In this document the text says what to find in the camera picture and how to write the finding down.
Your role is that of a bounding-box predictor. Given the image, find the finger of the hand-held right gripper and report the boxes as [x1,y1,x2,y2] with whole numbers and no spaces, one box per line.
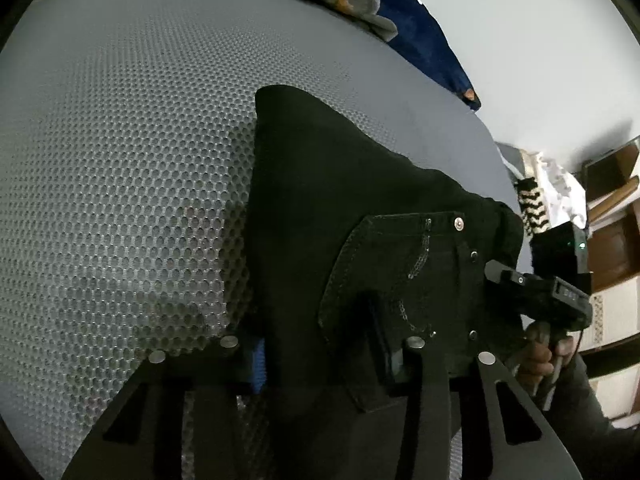
[483,259,526,291]

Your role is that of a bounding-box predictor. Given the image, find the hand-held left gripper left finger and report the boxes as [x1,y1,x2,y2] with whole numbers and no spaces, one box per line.
[60,335,272,480]

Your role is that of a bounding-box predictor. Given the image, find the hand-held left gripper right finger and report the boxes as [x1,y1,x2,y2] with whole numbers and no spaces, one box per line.
[367,300,584,480]

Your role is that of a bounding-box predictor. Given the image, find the black pants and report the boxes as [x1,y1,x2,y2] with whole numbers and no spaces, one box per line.
[245,85,527,480]

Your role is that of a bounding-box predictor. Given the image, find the person's right forearm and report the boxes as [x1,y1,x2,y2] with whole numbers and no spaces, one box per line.
[539,354,640,480]

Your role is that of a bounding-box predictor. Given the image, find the person's right hand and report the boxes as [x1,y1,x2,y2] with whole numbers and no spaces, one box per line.
[514,329,577,397]

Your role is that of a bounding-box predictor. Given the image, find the black cream striped knitted cloth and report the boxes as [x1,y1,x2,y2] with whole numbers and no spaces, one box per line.
[515,160,552,237]

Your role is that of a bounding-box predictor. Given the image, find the dark wooden furniture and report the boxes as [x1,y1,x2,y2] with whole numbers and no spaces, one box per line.
[582,135,640,421]

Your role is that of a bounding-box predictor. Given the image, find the white printed cloth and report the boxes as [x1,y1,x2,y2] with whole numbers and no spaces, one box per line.
[500,147,589,231]

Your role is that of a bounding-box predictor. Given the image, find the grey mesh mat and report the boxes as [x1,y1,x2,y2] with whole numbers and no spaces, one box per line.
[0,0,532,480]

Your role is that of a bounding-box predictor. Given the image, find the blue floral blanket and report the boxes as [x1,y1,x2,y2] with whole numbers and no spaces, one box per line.
[225,0,483,112]

